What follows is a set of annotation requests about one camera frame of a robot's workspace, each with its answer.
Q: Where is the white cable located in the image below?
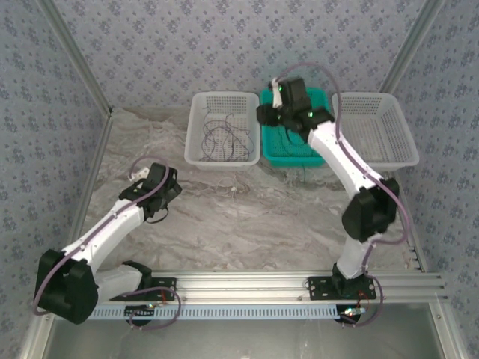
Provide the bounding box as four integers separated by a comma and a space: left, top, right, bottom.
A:
215, 177, 248, 203
275, 168, 304, 220

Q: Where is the teal perforated plastic basket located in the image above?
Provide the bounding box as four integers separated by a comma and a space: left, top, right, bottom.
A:
260, 87, 334, 168

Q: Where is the white perforated plastic basket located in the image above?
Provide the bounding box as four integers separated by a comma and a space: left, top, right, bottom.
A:
332, 92, 420, 173
183, 91, 262, 171

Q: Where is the small black controller board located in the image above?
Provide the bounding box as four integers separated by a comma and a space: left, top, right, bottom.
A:
124, 304, 155, 327
338, 304, 367, 326

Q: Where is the grey metal panel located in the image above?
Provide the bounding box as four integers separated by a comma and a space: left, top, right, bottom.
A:
40, 317, 450, 359

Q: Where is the left arm purple harness cable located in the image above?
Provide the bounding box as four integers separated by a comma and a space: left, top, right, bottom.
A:
31, 156, 183, 331

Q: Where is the arm purple harness cable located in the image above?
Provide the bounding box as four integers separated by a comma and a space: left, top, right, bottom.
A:
31, 156, 183, 331
275, 62, 411, 329

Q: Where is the aluminium cross rail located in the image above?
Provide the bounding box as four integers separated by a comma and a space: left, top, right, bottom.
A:
40, 271, 449, 304

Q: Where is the aluminium frame post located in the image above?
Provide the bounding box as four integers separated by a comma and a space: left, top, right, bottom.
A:
377, 0, 446, 94
39, 0, 115, 117

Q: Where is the white slotted cable duct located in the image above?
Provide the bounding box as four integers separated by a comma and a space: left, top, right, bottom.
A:
89, 303, 353, 322

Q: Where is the aluminium frame side rail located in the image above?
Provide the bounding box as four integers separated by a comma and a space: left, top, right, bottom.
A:
387, 170, 471, 359
18, 111, 115, 359

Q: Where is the right arm purple harness cable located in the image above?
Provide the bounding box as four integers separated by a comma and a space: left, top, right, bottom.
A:
275, 62, 411, 329

